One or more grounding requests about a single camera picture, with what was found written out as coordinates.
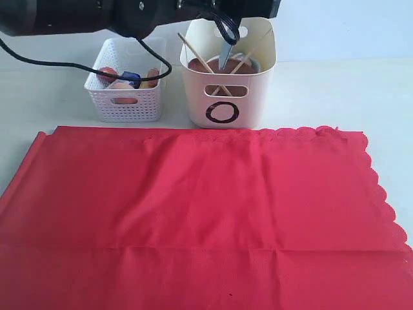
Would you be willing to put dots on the cream plastic bin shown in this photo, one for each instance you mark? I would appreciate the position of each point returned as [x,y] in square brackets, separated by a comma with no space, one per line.
[224,111]

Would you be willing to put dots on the red sausage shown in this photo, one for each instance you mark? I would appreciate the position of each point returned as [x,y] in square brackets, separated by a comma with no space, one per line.
[108,70]

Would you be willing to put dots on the white perforated plastic basket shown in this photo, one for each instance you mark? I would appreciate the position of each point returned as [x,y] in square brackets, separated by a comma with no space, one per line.
[123,54]

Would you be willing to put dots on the white ceramic bowl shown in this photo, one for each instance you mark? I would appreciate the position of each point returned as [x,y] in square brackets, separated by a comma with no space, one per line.
[240,56]

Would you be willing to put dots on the brown egg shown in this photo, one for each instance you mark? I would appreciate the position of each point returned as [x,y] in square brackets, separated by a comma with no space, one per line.
[120,85]

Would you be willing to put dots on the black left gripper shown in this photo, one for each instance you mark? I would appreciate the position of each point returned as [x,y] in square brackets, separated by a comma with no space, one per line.
[235,9]

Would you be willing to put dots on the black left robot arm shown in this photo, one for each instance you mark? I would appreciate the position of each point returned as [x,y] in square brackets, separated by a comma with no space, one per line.
[128,18]

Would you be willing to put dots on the orange fried nugget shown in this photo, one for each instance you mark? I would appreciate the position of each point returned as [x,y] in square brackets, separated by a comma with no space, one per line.
[152,73]

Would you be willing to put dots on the steel knife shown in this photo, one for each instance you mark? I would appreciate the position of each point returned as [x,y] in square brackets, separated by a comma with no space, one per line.
[224,55]

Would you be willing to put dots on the red tablecloth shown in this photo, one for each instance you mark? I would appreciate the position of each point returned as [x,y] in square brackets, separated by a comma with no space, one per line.
[101,218]

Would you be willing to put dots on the brown wooden plate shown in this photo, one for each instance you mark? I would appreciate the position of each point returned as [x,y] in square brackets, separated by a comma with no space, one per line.
[237,91]

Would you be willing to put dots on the blue milk carton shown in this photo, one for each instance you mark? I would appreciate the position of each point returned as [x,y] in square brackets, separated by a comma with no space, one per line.
[132,78]

